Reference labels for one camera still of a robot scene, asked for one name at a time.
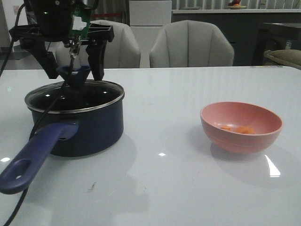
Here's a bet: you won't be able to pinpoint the pink plastic bowl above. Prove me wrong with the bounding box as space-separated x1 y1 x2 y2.
200 102 283 154

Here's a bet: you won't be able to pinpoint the green circuit board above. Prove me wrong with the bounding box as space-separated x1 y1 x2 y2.
68 5 91 40

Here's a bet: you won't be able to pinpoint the left grey upholstered chair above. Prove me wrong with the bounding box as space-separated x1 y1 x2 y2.
55 20 141 69

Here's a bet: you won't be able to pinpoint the fruit plate on counter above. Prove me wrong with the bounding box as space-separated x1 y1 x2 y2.
227 0 246 9

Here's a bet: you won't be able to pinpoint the dark grey counter cabinet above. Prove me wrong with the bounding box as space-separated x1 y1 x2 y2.
172 9 301 66

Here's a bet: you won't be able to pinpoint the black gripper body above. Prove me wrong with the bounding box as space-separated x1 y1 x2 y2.
9 0 114 47

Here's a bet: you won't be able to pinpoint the glass lid blue knob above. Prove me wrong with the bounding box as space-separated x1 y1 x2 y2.
24 65 125 114

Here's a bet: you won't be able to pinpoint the right grey upholstered chair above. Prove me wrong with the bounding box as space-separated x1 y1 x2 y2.
149 20 235 68

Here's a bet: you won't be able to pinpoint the white refrigerator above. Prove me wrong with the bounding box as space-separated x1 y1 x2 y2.
129 0 172 68

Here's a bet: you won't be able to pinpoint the orange ham slices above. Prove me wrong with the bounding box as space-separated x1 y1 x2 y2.
220 125 255 134

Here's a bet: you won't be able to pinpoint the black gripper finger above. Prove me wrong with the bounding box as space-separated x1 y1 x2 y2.
86 40 107 81
28 42 58 79

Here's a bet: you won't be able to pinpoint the beige sofa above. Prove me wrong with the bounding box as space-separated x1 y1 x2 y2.
263 49 301 70

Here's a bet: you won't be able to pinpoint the black cable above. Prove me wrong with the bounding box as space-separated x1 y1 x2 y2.
0 2 78 226

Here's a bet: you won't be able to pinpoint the grey upholstered chair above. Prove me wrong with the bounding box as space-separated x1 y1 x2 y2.
55 20 141 69
149 20 235 68

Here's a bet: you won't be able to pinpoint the dark blue saucepan purple handle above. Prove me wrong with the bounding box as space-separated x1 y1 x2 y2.
0 99 124 194

